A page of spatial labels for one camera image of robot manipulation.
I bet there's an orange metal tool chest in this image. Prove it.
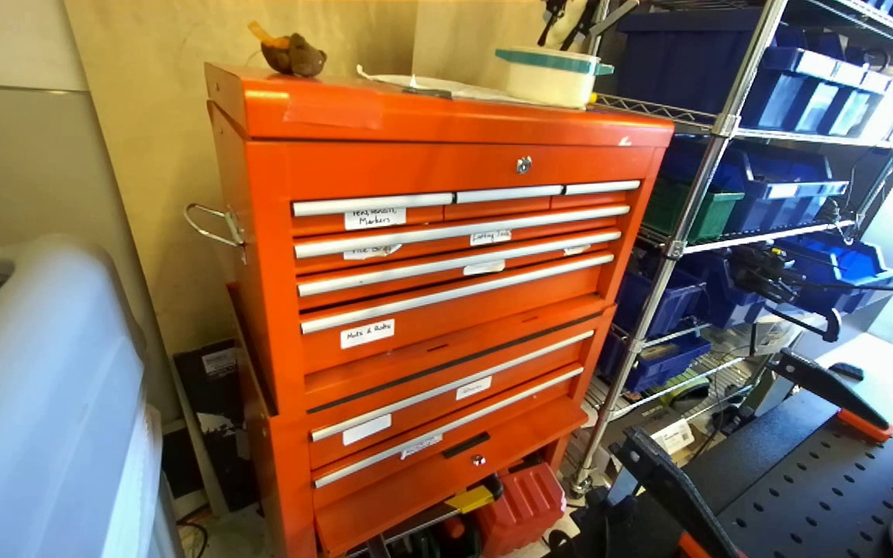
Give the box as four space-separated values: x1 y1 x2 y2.
203 62 680 558

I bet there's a flat white tray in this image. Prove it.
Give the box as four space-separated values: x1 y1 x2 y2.
355 62 532 105

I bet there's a yellow small tool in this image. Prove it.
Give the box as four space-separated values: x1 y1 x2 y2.
447 485 499 518

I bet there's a blue plastic storage bin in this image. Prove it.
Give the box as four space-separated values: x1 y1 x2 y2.
712 151 857 239
740 44 893 139
600 261 737 396
785 234 893 317

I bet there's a white container teal lid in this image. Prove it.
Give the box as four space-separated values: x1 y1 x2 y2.
493 44 617 111

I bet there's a red plastic case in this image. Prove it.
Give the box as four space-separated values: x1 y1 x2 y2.
474 461 570 558

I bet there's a green plastic storage bin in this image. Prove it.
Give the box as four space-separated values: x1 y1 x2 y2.
646 184 748 247

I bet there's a black flat box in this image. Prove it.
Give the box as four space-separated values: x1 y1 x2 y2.
171 337 259 518

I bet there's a dark blue large bin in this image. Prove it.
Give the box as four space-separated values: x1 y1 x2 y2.
607 8 766 117

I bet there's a black hand tool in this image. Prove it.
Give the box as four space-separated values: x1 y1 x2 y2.
732 244 893 348

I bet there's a black perforated table plate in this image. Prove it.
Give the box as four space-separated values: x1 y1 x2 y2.
555 384 893 558

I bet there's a white plastic bin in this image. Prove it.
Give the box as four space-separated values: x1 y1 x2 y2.
0 234 180 558

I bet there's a chrome wire shelf rack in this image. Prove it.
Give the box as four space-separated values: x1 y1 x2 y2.
569 0 893 490

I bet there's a metal chest side handle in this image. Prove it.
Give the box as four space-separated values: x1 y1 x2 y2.
180 199 251 250

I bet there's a black clamp orange handle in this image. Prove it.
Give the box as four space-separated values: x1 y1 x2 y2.
769 348 893 451
612 429 743 558

